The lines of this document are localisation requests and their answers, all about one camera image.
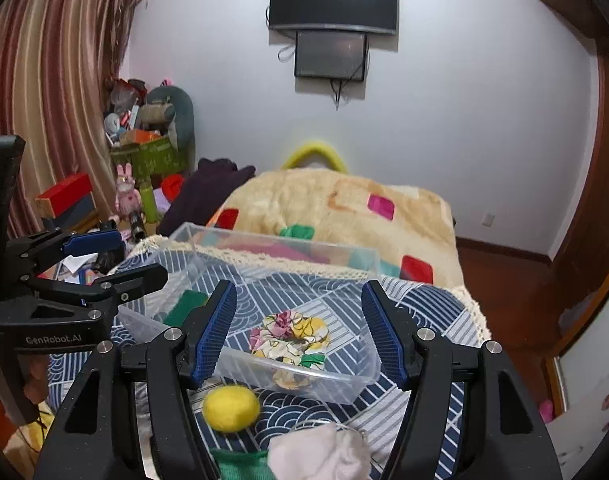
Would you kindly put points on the pink rabbit plush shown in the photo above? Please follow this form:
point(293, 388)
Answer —
point(128, 201)

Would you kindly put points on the white sock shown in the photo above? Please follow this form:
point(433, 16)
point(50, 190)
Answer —
point(321, 452)

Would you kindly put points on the green storage box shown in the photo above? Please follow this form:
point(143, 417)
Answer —
point(154, 157)

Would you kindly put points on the green knitted garment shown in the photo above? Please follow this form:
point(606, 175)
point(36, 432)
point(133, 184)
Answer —
point(242, 466)

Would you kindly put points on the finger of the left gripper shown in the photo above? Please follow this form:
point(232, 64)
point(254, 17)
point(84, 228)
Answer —
point(122, 287)
point(78, 245)

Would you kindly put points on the dark purple garment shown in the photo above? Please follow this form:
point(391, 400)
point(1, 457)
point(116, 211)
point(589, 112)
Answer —
point(203, 193)

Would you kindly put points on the yellow felt ball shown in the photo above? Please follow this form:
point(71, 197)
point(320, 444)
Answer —
point(230, 409)

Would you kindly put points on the white sliding door with hearts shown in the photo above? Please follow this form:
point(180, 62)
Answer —
point(577, 432)

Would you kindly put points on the red box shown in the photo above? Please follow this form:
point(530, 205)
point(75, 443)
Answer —
point(63, 195)

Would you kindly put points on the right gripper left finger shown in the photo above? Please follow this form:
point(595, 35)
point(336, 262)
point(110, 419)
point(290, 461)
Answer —
point(177, 361)

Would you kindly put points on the clear plastic storage bin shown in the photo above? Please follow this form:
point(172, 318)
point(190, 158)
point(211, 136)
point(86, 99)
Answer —
point(271, 274)

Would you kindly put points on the beige fluffy patchwork blanket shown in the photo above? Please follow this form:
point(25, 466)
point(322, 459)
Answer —
point(412, 229)

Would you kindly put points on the yellow curved plush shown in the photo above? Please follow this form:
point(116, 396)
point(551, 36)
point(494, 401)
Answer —
point(315, 151)

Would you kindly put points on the green yellow sponge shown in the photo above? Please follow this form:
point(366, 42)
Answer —
point(189, 300)

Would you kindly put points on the floral fabric scrunchie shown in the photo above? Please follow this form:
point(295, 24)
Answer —
point(292, 338)

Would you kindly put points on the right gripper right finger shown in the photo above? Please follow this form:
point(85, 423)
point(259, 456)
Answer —
point(419, 361)

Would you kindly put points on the blue patterned tablecloth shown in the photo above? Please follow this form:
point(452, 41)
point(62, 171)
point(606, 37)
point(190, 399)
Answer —
point(378, 409)

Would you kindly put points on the striped brown curtain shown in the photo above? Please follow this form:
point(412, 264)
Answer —
point(57, 59)

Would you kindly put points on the small black wall monitor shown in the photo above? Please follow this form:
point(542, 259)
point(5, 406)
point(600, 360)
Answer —
point(323, 54)

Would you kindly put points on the wooden wardrobe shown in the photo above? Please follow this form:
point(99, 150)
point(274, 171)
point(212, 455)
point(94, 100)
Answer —
point(581, 249)

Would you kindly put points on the grey green dinosaur plush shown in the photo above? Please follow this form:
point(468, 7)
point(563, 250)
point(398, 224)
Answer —
point(170, 110)

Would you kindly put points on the green bottle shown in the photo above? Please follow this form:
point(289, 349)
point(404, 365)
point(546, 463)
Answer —
point(149, 205)

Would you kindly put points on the red plush item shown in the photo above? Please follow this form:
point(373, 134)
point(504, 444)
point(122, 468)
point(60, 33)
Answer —
point(171, 186)

